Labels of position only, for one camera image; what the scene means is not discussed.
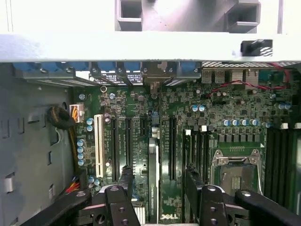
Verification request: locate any silver chipset heatsink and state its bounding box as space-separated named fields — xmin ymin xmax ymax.
xmin=133 ymin=204 xmax=148 ymax=224

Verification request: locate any white expansion slot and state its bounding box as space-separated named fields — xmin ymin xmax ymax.
xmin=94 ymin=113 xmax=104 ymax=179

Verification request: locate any white power connector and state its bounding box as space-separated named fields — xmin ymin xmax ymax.
xmin=69 ymin=102 xmax=85 ymax=124

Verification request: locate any green Dell motherboard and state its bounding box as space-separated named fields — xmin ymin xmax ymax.
xmin=68 ymin=79 xmax=301 ymax=225

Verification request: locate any open grey PC case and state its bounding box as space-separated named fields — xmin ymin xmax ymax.
xmin=0 ymin=32 xmax=301 ymax=226

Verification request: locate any grey 3D-printed parts rack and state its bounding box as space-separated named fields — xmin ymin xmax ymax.
xmin=114 ymin=0 xmax=280 ymax=34

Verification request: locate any CPU socket with metal frame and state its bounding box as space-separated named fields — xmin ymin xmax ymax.
xmin=211 ymin=147 xmax=264 ymax=196

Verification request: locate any thin red wire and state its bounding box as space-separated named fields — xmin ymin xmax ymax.
xmin=207 ymin=62 xmax=292 ymax=99

